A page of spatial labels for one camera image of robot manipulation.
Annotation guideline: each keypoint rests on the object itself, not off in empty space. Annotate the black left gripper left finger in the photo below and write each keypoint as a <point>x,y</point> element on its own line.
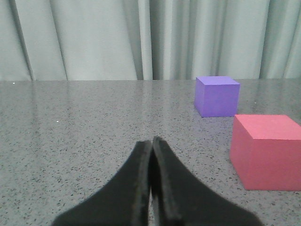
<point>123,201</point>

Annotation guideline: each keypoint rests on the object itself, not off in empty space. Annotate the purple foam cube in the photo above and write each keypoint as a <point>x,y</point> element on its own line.
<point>216,96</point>

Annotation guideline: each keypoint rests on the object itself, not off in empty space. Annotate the grey pleated curtain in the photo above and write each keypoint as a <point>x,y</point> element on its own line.
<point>42,40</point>

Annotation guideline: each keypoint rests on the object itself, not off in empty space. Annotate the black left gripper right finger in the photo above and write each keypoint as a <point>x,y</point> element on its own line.
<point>180,199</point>

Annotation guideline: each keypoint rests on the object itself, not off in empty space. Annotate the pink foam cube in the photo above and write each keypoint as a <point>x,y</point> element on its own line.
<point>266,152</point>

